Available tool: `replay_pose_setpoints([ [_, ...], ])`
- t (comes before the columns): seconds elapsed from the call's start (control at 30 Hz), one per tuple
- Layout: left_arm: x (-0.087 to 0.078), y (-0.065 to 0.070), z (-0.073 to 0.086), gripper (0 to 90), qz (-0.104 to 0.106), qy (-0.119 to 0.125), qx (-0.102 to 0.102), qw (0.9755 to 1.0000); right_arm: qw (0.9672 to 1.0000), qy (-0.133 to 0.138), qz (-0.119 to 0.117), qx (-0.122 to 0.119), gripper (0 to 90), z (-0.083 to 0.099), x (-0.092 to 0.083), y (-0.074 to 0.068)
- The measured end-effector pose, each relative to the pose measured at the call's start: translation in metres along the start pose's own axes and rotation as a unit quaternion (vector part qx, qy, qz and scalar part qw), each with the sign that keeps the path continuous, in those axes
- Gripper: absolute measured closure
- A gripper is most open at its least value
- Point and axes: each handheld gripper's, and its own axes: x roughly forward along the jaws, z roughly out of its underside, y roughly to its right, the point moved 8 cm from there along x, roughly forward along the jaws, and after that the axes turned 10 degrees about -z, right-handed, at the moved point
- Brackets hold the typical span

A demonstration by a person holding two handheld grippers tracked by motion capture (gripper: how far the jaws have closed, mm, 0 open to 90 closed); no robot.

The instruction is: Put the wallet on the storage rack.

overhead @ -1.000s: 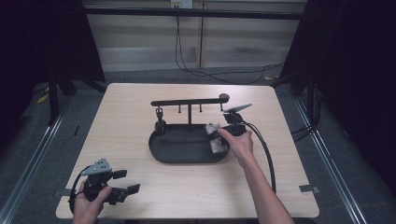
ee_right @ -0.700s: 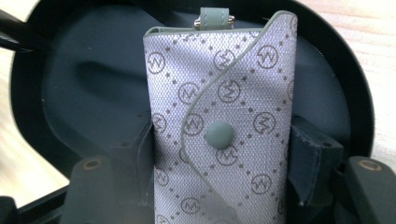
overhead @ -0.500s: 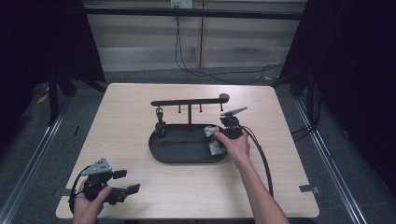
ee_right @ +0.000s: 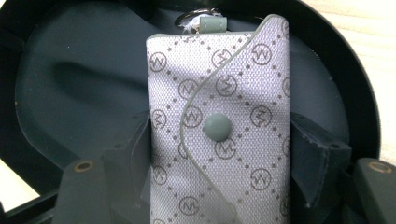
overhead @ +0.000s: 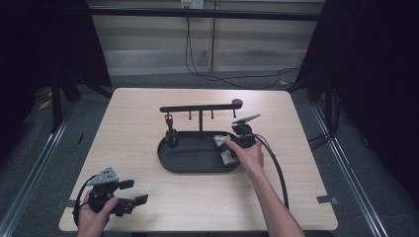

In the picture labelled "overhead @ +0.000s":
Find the person's right hand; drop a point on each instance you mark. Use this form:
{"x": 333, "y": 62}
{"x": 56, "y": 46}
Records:
{"x": 248, "y": 158}

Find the metal floor rail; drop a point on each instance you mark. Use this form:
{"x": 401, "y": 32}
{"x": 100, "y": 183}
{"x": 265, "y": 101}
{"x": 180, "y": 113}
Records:
{"x": 349, "y": 158}
{"x": 33, "y": 179}

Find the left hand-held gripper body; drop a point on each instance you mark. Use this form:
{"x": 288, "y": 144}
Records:
{"x": 103, "y": 191}

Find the white wall socket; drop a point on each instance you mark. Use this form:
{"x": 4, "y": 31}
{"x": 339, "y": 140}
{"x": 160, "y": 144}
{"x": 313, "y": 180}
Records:
{"x": 192, "y": 4}

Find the dark curtain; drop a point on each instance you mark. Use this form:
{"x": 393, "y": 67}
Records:
{"x": 372, "y": 82}
{"x": 42, "y": 49}

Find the yellow scrap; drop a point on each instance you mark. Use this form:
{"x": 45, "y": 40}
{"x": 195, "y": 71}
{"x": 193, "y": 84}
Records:
{"x": 45, "y": 104}

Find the black stand leg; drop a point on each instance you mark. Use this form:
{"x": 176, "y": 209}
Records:
{"x": 56, "y": 105}

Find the grey patterned key case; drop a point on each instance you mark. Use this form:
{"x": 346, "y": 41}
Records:
{"x": 230, "y": 159}

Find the black key rack with tray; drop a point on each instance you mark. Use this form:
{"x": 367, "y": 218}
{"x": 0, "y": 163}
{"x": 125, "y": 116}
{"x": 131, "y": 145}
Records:
{"x": 197, "y": 154}

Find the black horizontal bar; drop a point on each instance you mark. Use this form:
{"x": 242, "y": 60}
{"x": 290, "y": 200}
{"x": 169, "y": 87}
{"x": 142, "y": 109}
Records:
{"x": 204, "y": 14}

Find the grey tape strip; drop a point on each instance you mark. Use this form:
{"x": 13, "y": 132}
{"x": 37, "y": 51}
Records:
{"x": 67, "y": 203}
{"x": 326, "y": 199}

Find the person's left hand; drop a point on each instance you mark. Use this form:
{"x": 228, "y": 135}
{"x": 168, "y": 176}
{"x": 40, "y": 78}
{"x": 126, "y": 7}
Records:
{"x": 94, "y": 220}

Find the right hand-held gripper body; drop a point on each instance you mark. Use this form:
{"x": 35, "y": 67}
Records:
{"x": 245, "y": 131}

